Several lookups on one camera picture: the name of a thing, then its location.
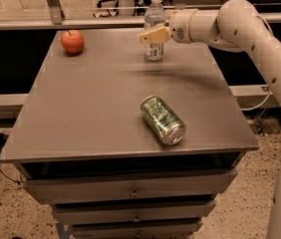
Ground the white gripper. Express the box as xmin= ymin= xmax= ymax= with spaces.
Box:
xmin=140 ymin=9 xmax=197 ymax=44

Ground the clear plastic water bottle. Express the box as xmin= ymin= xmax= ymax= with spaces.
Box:
xmin=143 ymin=0 xmax=165 ymax=61

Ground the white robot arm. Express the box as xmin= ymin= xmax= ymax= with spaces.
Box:
xmin=140 ymin=0 xmax=281 ymax=239

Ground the black office chair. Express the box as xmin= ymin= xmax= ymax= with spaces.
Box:
xmin=94 ymin=0 xmax=119 ymax=18

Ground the green soda can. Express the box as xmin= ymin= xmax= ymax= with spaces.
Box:
xmin=140 ymin=96 xmax=186 ymax=145

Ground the red apple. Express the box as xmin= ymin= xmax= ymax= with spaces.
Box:
xmin=61 ymin=30 xmax=85 ymax=55

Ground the grey metal railing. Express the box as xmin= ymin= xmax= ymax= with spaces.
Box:
xmin=0 ymin=0 xmax=281 ymax=32

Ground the grey drawer cabinet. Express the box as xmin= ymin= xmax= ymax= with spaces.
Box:
xmin=0 ymin=25 xmax=260 ymax=239

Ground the middle grey drawer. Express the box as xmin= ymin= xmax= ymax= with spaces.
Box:
xmin=53 ymin=200 xmax=215 ymax=225

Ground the grey drawer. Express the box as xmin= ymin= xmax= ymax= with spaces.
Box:
xmin=53 ymin=200 xmax=215 ymax=225
xmin=71 ymin=218 xmax=202 ymax=239
xmin=24 ymin=168 xmax=237 ymax=204

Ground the top grey drawer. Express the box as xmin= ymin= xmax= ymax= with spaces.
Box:
xmin=24 ymin=168 xmax=237 ymax=204

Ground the bottom grey drawer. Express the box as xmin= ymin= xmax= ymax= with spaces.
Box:
xmin=71 ymin=218 xmax=202 ymax=239

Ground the white cable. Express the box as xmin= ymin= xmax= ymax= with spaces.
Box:
xmin=239 ymin=89 xmax=272 ymax=113

